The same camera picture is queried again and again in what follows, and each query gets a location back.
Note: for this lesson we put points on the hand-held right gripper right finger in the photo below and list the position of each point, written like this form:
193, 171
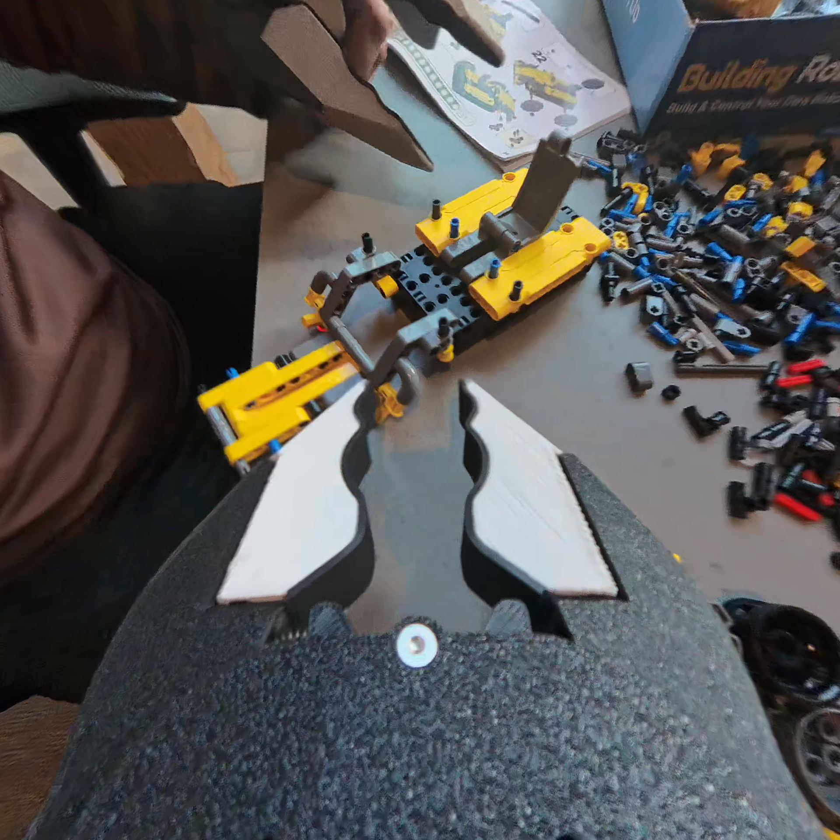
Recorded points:
544, 525

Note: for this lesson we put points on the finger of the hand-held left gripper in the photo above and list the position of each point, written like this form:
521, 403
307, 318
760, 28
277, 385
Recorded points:
459, 19
334, 85

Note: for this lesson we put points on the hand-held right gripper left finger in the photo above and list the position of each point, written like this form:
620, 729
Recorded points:
302, 525

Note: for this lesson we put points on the instruction booklet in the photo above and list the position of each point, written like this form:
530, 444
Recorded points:
525, 85

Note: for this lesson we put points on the yellow and grey brick module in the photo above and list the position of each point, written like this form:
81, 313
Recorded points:
275, 394

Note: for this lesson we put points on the black and yellow brick assembly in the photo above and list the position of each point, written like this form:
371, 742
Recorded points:
544, 262

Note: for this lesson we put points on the small grey oval brick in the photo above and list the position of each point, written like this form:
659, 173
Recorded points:
638, 376

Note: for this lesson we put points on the blue cardboard box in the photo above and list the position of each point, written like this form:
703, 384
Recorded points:
643, 65

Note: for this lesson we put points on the person's brown shirt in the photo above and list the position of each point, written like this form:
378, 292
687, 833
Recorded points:
85, 361

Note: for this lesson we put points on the pile of loose brick pieces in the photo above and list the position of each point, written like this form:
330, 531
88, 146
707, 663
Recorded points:
735, 262

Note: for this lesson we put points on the wooden post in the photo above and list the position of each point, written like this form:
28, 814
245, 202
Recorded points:
184, 151

